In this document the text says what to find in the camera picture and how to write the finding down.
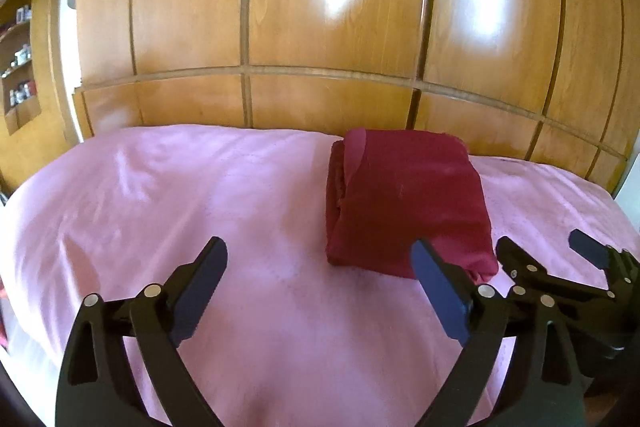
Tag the pink bed blanket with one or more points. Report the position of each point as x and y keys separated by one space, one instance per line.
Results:
x=175 y=187

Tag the wooden cabinet with shelf niche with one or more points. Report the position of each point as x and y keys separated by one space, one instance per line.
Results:
x=50 y=82

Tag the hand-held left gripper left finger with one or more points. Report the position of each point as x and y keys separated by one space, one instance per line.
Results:
x=200 y=292

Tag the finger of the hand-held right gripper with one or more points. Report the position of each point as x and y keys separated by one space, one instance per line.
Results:
x=515 y=257
x=590 y=247

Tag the wooden wardrobe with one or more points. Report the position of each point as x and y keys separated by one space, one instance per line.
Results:
x=325 y=32

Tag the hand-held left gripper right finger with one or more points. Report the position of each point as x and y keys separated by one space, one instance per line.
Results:
x=440 y=292

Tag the group of small bottles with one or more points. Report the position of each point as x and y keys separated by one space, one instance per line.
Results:
x=22 y=94

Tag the dark red garment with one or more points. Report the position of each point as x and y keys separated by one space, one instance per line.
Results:
x=415 y=197

